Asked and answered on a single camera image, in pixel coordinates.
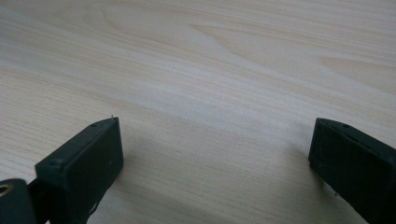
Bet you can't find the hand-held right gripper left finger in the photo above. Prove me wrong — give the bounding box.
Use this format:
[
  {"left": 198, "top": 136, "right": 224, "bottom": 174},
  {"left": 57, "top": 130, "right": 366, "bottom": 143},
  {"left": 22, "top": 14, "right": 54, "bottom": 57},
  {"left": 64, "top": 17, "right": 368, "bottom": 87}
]
[{"left": 35, "top": 116, "right": 124, "bottom": 224}]

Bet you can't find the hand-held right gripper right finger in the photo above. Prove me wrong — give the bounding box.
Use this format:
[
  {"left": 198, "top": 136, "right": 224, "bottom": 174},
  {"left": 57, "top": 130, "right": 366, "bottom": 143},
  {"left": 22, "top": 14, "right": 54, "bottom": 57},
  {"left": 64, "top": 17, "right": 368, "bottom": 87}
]
[{"left": 307, "top": 117, "right": 396, "bottom": 224}]

